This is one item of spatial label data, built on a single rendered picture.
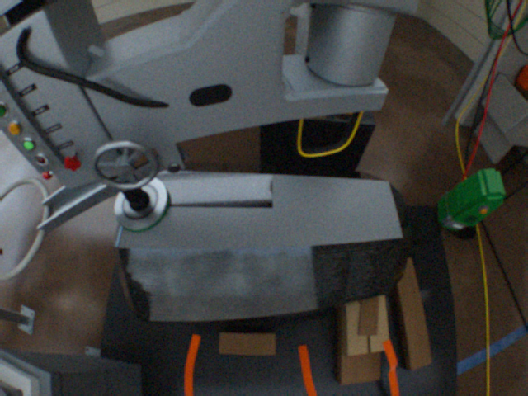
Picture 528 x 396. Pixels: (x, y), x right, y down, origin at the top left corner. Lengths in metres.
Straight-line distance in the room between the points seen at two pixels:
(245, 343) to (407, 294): 1.02
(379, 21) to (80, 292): 2.11
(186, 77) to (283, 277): 0.65
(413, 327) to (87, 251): 2.31
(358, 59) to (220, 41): 0.29
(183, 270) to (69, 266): 1.44
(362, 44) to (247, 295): 0.80
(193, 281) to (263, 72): 0.67
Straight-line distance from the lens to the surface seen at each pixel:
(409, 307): 1.71
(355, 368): 1.54
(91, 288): 1.97
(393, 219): 0.94
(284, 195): 0.87
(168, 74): 0.47
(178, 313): 0.98
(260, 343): 1.41
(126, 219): 0.92
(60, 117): 0.54
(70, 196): 1.02
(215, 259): 0.81
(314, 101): 0.57
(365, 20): 0.54
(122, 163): 0.52
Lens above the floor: 1.54
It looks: 59 degrees down
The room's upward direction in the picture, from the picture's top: straight up
